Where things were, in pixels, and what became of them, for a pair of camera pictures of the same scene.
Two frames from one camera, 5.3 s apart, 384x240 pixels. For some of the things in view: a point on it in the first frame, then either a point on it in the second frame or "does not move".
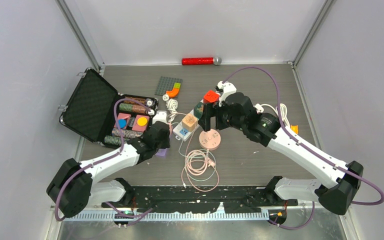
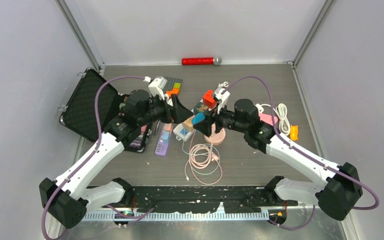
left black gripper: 165,144 → 179,113
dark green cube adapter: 198,110 does not move
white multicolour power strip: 182,134 does not move
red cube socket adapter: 211,97 does not move
